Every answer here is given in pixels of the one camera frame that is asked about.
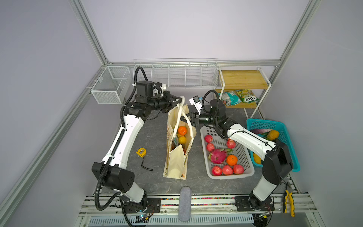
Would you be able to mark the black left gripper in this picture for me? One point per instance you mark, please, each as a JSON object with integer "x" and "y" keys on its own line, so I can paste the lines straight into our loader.
{"x": 169, "y": 98}

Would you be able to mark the white wire wall rack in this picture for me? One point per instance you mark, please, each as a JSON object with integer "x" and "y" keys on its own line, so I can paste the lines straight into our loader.
{"x": 181, "y": 73}

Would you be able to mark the red apple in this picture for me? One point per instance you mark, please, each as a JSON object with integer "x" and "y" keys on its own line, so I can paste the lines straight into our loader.
{"x": 210, "y": 147}
{"x": 208, "y": 138}
{"x": 227, "y": 170}
{"x": 216, "y": 171}
{"x": 238, "y": 169}
{"x": 231, "y": 144}

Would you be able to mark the yellow lemon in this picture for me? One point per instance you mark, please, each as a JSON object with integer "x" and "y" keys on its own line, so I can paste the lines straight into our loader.
{"x": 182, "y": 140}

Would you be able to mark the red apple centre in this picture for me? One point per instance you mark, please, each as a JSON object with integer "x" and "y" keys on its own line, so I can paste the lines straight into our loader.
{"x": 231, "y": 144}

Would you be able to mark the purple eggplant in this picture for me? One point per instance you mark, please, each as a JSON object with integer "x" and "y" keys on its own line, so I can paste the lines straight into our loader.
{"x": 260, "y": 131}

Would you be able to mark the red apple back left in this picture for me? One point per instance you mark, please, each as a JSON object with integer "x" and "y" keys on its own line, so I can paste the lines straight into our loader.
{"x": 208, "y": 138}

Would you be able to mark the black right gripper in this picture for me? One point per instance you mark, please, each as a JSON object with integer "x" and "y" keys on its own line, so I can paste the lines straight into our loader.
{"x": 195, "y": 118}

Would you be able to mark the red apple middle left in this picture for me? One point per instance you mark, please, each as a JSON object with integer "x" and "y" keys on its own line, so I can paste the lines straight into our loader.
{"x": 210, "y": 147}

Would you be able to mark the teal plastic basket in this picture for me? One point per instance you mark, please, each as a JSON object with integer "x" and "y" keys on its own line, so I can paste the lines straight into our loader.
{"x": 284, "y": 136}

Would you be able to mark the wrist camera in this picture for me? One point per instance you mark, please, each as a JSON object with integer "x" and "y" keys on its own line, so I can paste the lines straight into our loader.
{"x": 149, "y": 89}
{"x": 209, "y": 110}

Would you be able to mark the yellow mango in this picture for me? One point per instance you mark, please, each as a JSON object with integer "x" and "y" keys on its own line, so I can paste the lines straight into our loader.
{"x": 272, "y": 135}

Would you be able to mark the small orange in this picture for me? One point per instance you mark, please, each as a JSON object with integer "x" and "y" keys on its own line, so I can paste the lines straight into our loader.
{"x": 182, "y": 130}

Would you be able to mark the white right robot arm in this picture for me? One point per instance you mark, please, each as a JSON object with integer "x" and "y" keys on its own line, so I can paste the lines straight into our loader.
{"x": 276, "y": 157}

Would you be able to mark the cream floral tote bag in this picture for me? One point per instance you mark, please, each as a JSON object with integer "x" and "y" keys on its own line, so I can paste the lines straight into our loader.
{"x": 177, "y": 158}

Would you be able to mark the white wire cube basket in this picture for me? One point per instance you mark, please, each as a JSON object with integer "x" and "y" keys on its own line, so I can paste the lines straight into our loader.
{"x": 112, "y": 85}

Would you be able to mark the teal snack bag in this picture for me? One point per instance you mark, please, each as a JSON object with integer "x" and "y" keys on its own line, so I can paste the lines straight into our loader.
{"x": 230, "y": 98}
{"x": 175, "y": 140}

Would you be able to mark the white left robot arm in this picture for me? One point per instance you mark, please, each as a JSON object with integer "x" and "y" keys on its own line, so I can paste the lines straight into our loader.
{"x": 113, "y": 178}

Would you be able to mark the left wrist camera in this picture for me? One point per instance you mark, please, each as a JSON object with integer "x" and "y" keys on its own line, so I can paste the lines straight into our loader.
{"x": 149, "y": 89}

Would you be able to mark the yellow black pliers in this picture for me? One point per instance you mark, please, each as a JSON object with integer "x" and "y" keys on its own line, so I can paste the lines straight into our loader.
{"x": 288, "y": 202}

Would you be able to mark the red apple front middle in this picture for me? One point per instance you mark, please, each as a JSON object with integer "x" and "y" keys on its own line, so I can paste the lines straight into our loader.
{"x": 227, "y": 170}

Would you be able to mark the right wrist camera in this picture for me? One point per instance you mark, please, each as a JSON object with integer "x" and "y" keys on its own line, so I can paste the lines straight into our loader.
{"x": 209, "y": 110}

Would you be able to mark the yellow bell pepper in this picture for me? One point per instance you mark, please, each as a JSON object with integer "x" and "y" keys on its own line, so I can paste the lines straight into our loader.
{"x": 257, "y": 159}

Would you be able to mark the pink dragon fruit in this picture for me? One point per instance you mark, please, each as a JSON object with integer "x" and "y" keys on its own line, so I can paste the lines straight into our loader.
{"x": 218, "y": 156}

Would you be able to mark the red apple front left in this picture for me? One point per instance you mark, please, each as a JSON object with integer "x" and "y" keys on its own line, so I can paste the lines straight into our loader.
{"x": 216, "y": 171}

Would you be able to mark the green Fox's candy bag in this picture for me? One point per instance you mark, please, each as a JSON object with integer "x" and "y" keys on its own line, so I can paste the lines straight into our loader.
{"x": 246, "y": 96}

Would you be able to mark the white plastic basket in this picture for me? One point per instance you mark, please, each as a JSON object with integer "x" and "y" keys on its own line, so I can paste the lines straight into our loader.
{"x": 240, "y": 151}

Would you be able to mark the grey padded cylinder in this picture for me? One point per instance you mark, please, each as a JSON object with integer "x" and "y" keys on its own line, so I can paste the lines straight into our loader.
{"x": 185, "y": 204}

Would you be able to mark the yellow tape measure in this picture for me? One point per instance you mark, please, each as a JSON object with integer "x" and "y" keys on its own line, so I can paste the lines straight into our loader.
{"x": 142, "y": 153}

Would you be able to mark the red apple front right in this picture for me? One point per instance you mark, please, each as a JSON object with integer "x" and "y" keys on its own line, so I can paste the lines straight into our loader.
{"x": 238, "y": 169}

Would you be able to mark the white two-tier wooden shelf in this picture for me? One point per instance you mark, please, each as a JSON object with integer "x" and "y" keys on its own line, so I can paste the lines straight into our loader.
{"x": 230, "y": 80}

